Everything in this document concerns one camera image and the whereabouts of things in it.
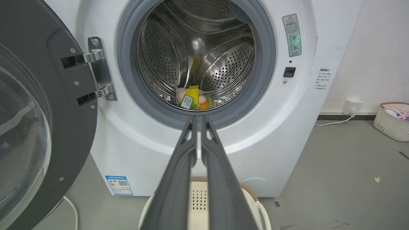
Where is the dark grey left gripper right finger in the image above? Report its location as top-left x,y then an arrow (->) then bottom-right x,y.
201,115 -> 259,230

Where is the chrome door hinge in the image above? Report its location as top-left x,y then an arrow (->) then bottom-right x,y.
84,37 -> 117,101

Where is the pink and yellow plush toy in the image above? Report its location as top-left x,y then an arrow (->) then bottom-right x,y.
176,85 -> 215,111

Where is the dark grey washing machine door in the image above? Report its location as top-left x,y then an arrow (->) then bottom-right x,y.
0,0 -> 98,230

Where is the white front-load washing machine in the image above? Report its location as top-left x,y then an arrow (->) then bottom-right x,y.
45,0 -> 365,198

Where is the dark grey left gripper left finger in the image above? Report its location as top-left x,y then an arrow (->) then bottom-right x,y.
140,115 -> 198,230

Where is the blue energy label sticker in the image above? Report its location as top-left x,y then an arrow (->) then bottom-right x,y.
105,175 -> 133,196

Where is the cream plastic laundry basket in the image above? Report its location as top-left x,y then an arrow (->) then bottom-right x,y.
138,177 -> 272,230

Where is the white hose on floor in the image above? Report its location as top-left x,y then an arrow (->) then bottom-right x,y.
63,195 -> 79,230

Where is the white wall power plug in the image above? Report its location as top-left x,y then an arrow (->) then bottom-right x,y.
342,99 -> 364,115

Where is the grey warning label sticker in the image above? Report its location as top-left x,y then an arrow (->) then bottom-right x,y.
282,13 -> 302,58

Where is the white power cable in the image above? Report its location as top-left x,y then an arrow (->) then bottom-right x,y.
314,113 -> 355,126

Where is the white perforated basket with items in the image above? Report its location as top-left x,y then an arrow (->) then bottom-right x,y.
373,102 -> 409,142

